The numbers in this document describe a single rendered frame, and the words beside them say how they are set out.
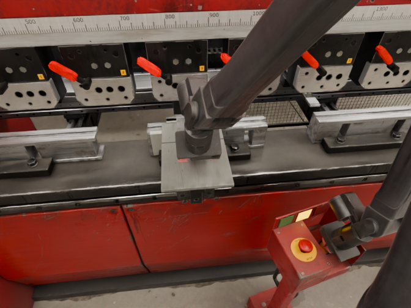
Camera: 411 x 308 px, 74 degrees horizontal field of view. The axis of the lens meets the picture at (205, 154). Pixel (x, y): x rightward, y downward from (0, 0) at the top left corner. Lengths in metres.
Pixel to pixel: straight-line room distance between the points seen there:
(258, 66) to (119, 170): 0.67
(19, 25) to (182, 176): 0.49
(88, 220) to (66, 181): 0.18
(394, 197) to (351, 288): 1.13
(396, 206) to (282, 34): 0.50
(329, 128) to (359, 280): 1.04
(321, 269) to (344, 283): 0.92
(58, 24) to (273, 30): 0.53
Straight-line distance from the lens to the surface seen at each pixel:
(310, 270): 0.85
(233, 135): 0.90
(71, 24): 0.73
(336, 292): 1.75
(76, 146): 0.95
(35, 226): 1.12
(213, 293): 1.61
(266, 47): 0.32
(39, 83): 0.82
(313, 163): 0.96
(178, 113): 0.85
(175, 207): 0.96
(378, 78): 0.95
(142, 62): 0.69
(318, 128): 0.99
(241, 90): 0.37
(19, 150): 1.02
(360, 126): 1.08
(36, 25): 0.75
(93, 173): 0.94
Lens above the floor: 1.53
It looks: 45 degrees down
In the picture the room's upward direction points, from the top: straight up
